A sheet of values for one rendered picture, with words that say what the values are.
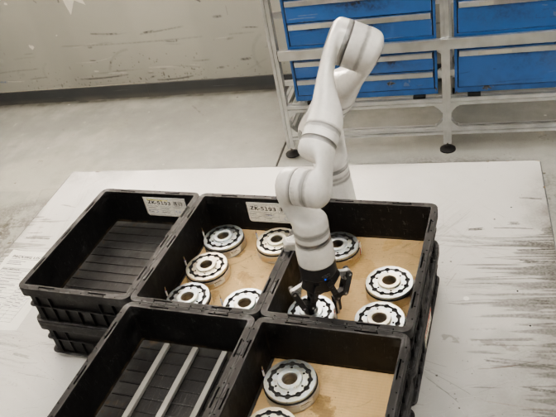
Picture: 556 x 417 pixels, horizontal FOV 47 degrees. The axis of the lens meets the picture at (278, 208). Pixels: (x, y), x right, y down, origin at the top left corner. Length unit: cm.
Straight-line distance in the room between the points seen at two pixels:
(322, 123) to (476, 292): 63
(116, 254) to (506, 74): 216
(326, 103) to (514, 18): 206
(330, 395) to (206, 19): 337
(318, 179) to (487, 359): 58
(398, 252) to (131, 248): 69
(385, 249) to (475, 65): 185
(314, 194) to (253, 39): 320
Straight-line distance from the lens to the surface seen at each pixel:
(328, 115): 121
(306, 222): 120
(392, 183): 199
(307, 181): 115
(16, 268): 210
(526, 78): 331
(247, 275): 154
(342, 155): 170
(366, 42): 128
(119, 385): 141
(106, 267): 171
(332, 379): 128
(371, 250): 154
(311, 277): 127
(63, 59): 493
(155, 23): 448
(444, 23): 317
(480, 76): 329
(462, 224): 182
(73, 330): 161
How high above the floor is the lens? 182
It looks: 35 degrees down
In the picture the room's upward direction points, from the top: 12 degrees counter-clockwise
